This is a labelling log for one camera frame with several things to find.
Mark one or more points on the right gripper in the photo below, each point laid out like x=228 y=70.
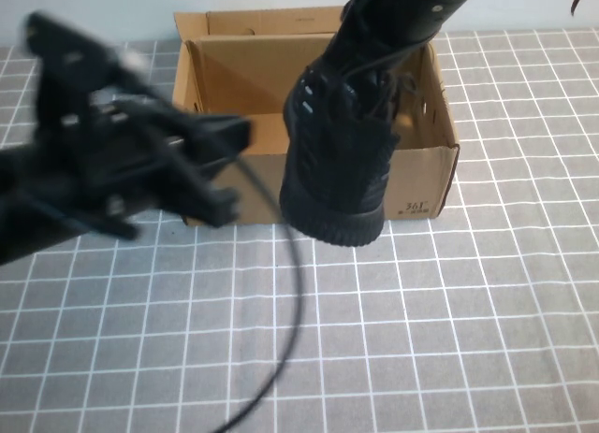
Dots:
x=402 y=7

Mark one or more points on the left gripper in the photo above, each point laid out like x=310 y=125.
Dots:
x=117 y=162

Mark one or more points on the black knit sneaker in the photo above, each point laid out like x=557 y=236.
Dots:
x=337 y=171

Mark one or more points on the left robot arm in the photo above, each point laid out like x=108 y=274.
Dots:
x=33 y=204

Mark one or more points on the brown cardboard shoe box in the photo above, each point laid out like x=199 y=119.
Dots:
x=421 y=180

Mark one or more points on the grey white-grid tablecloth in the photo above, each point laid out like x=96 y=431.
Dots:
x=421 y=335

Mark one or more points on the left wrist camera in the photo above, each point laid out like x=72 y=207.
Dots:
x=79 y=54

